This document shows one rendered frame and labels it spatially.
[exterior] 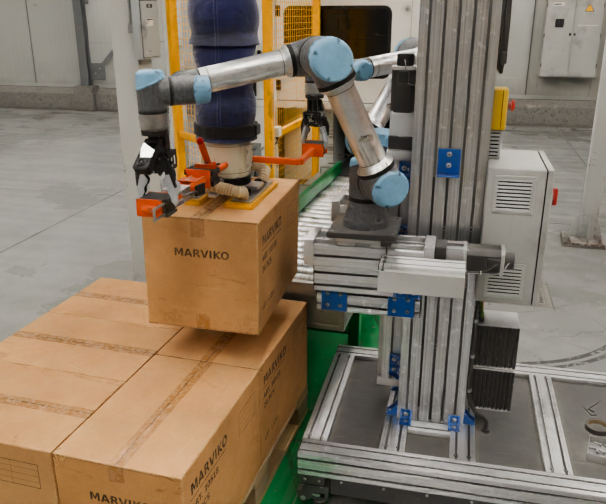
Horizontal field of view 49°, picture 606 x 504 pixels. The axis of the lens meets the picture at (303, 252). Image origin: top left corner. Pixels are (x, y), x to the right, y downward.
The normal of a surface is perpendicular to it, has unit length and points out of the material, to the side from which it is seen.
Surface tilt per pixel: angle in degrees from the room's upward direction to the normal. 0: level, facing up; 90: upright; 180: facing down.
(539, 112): 90
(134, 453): 0
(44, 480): 90
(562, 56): 90
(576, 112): 90
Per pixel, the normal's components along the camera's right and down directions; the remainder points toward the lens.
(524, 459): 0.00, -0.94
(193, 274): -0.21, 0.33
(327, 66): 0.23, 0.22
